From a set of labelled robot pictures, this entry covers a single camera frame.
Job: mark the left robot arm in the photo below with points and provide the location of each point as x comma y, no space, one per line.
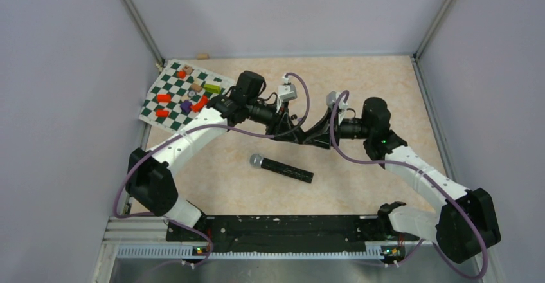
150,178

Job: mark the red block top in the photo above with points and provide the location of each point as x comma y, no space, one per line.
181,74

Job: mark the black microphone silver head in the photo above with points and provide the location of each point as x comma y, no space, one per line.
260,162

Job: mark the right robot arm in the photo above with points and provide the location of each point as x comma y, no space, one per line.
463,221

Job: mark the red block right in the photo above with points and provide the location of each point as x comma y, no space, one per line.
196,108

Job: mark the red block lower left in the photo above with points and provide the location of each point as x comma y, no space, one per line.
162,113

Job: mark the yellow-green block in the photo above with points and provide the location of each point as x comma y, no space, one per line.
212,88

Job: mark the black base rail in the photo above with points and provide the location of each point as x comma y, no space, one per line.
287,233

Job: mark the purple block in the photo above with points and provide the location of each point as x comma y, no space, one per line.
186,107

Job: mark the tan wooden block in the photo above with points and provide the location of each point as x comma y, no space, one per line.
195,87

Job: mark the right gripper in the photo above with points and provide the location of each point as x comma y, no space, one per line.
321,132

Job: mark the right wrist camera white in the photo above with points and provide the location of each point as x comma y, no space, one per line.
342,107

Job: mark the red block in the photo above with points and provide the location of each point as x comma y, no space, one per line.
181,74
162,113
163,98
196,108

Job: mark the red block middle left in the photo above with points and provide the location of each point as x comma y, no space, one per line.
163,98

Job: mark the cork piece at wall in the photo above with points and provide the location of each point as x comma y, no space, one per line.
202,56

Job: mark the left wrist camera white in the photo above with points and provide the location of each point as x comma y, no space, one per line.
285,92

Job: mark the green white chessboard mat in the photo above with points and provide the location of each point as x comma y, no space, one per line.
168,83

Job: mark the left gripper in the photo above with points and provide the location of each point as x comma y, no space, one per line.
283,128

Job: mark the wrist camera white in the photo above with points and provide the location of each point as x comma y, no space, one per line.
285,92
342,107

